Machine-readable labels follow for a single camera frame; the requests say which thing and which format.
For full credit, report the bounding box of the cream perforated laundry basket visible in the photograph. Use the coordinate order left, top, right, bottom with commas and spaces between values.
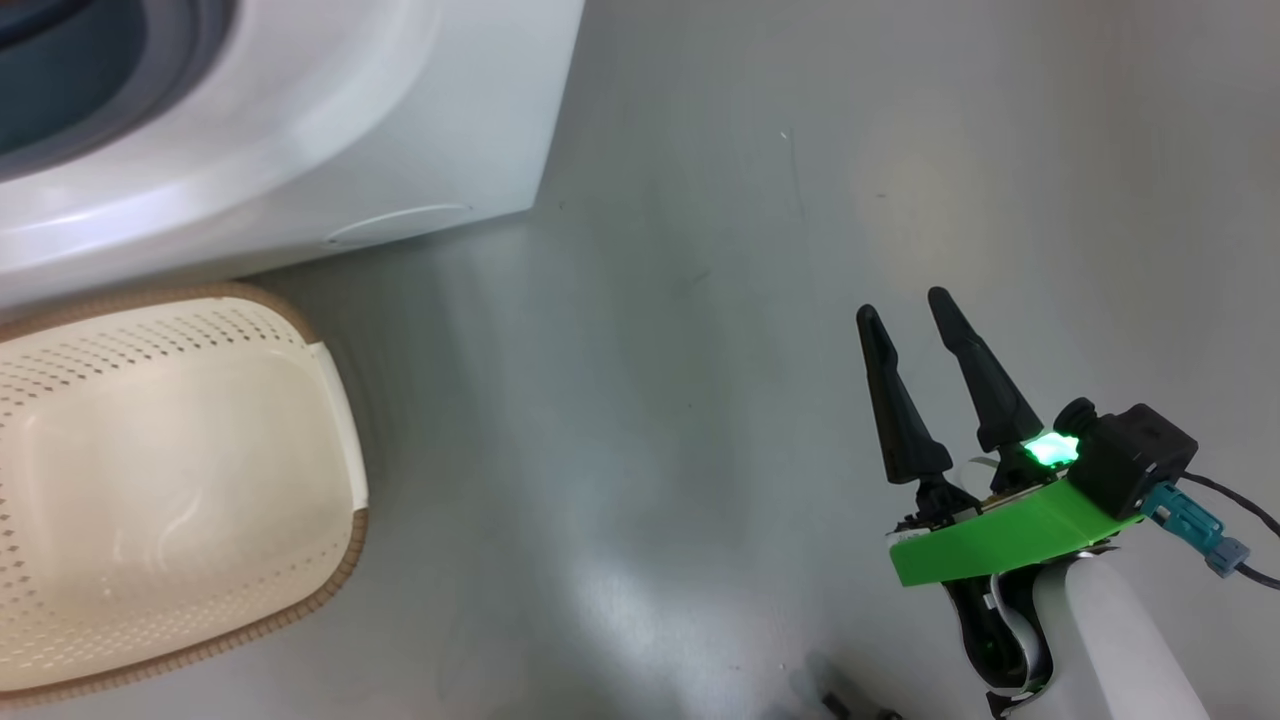
0, 282, 370, 709

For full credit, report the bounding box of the teal cable connector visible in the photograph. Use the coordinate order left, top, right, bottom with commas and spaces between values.
1140, 483, 1253, 579

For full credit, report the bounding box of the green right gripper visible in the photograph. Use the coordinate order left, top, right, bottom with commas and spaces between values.
856, 287, 1146, 701

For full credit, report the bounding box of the grey rubber door gasket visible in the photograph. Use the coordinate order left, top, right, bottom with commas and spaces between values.
0, 0, 238, 183

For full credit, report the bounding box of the thin black camera cable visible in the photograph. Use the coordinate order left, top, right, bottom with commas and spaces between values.
1180, 472, 1280, 591

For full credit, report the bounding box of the white front-load washing machine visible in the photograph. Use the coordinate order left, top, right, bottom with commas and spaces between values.
0, 0, 586, 309

